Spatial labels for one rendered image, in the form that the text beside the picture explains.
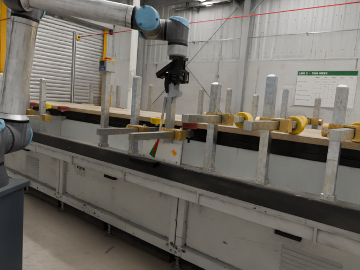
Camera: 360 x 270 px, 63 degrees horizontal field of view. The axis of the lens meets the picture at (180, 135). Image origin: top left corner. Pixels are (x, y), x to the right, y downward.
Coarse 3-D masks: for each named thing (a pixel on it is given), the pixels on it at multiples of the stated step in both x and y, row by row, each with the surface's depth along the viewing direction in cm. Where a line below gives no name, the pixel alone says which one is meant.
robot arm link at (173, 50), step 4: (172, 44) 129; (176, 44) 129; (168, 48) 131; (172, 48) 129; (176, 48) 129; (180, 48) 129; (184, 48) 130; (168, 52) 131; (172, 52) 130; (176, 52) 129; (180, 52) 129; (184, 52) 130; (184, 56) 133
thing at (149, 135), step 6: (138, 132) 127; (144, 132) 129; (150, 132) 131; (156, 132) 133; (162, 132) 136; (168, 132) 139; (174, 132) 143; (186, 132) 151; (192, 132) 155; (132, 138) 122; (138, 138) 124; (144, 138) 127; (150, 138) 130; (156, 138) 133; (162, 138) 136
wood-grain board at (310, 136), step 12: (72, 108) 231; (84, 108) 233; (96, 108) 253; (120, 108) 300; (144, 120) 184; (180, 120) 174; (240, 132) 145; (252, 132) 141; (276, 132) 136; (312, 132) 156; (324, 144) 122; (348, 144) 117
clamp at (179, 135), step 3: (162, 129) 148; (165, 129) 147; (168, 129) 145; (171, 129) 144; (174, 129) 145; (177, 129) 146; (177, 132) 142; (180, 132) 141; (183, 132) 143; (177, 135) 142; (180, 135) 141; (183, 135) 143; (168, 138) 146; (171, 138) 144; (174, 138) 143; (177, 138) 142; (180, 138) 141; (183, 138) 143
